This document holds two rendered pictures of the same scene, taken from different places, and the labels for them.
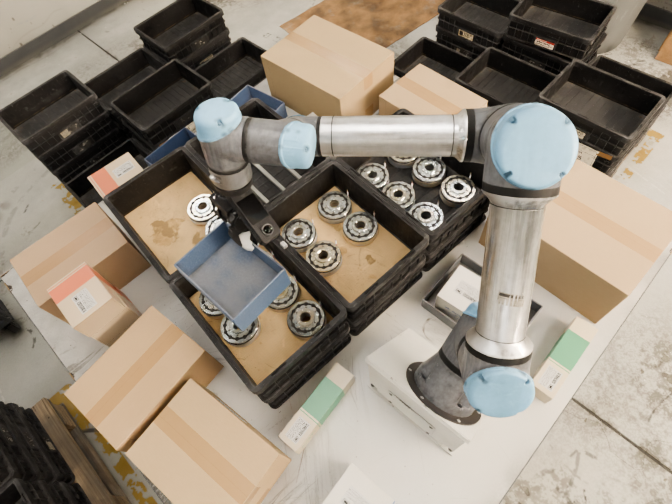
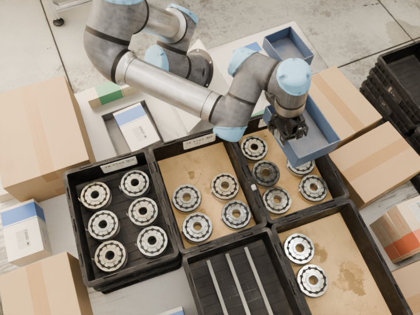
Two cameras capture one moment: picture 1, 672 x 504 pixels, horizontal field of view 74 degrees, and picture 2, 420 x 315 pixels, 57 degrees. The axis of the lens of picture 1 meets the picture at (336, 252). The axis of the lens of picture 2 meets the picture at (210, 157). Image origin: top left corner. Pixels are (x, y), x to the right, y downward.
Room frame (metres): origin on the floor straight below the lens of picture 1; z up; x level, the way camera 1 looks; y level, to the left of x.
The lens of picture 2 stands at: (1.14, 0.08, 2.14)
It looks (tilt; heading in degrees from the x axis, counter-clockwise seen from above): 64 degrees down; 191
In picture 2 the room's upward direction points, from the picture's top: 3 degrees clockwise
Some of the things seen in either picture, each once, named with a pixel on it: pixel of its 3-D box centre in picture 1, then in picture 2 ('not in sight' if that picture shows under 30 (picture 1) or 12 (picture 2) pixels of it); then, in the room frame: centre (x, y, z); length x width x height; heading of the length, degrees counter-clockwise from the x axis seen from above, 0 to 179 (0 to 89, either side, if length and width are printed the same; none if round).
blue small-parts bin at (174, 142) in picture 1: (180, 157); not in sight; (1.23, 0.51, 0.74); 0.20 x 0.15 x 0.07; 130
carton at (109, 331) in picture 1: (101, 308); (408, 229); (0.62, 0.71, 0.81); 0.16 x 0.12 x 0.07; 37
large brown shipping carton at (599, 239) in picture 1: (572, 232); (45, 140); (0.58, -0.69, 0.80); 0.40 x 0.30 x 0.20; 35
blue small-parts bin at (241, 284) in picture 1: (233, 273); (300, 128); (0.48, 0.23, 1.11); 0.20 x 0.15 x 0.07; 39
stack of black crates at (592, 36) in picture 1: (547, 53); not in sight; (1.84, -1.26, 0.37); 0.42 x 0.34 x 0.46; 37
